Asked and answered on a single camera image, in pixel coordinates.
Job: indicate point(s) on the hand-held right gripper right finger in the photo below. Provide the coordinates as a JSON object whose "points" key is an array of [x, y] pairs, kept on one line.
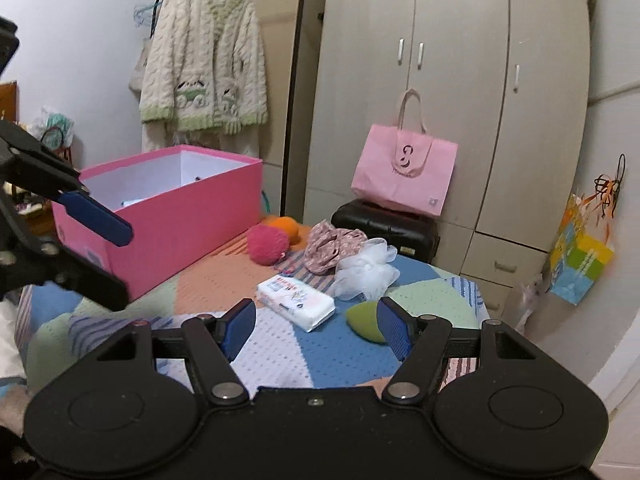
{"points": [[395, 330]]}

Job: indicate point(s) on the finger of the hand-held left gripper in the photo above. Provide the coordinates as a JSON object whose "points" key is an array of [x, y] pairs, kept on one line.
{"points": [[95, 217], [75, 272]]}

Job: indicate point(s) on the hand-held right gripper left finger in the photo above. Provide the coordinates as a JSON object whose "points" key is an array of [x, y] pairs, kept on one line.
{"points": [[240, 327]]}

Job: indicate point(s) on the green sponge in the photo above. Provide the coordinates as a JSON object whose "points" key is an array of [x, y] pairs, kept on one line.
{"points": [[365, 320]]}

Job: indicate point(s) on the white tissue packet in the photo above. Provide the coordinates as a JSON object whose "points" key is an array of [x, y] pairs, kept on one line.
{"points": [[295, 302]]}

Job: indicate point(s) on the white mesh bath pouf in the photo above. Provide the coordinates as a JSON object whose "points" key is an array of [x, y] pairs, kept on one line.
{"points": [[367, 272]]}

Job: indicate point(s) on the pink fuzzy ball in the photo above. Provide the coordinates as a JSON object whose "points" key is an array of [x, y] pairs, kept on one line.
{"points": [[267, 245]]}

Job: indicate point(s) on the pink cardboard box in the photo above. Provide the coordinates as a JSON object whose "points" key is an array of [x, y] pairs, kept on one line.
{"points": [[190, 220]]}

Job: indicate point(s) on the pink floral cloth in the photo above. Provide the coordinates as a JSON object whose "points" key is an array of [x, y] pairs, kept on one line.
{"points": [[330, 245]]}

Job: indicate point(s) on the orange ball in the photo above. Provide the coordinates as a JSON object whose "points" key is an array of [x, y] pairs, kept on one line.
{"points": [[285, 225]]}

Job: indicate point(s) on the woven handbag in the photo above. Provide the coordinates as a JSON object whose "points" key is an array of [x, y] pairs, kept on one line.
{"points": [[62, 152]]}

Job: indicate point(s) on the patchwork blanket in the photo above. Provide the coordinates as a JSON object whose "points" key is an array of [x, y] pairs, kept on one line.
{"points": [[325, 355]]}

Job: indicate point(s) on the green white plastic package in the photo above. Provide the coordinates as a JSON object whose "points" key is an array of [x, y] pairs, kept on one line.
{"points": [[57, 122]]}

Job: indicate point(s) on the black suitcase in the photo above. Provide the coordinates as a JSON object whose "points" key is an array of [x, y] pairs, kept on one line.
{"points": [[400, 235]]}

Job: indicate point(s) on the beige canvas tote bag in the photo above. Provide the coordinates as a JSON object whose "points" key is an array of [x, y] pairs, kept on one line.
{"points": [[137, 72]]}

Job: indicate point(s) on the clear plastic bag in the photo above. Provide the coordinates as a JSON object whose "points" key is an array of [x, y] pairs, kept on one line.
{"points": [[535, 290]]}

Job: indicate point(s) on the pink tote bag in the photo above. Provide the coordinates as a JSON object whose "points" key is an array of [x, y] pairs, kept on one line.
{"points": [[400, 180]]}

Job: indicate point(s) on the cream knitted cardigan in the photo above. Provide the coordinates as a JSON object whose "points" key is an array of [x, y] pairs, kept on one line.
{"points": [[200, 60]]}

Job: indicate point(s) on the colourful paper gift bag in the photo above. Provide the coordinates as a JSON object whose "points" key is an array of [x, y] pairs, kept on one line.
{"points": [[580, 265]]}

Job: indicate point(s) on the beige wardrobe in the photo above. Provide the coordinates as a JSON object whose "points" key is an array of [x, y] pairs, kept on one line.
{"points": [[450, 110]]}

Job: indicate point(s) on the orange ribbon bundle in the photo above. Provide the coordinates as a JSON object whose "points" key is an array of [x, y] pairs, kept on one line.
{"points": [[607, 187]]}

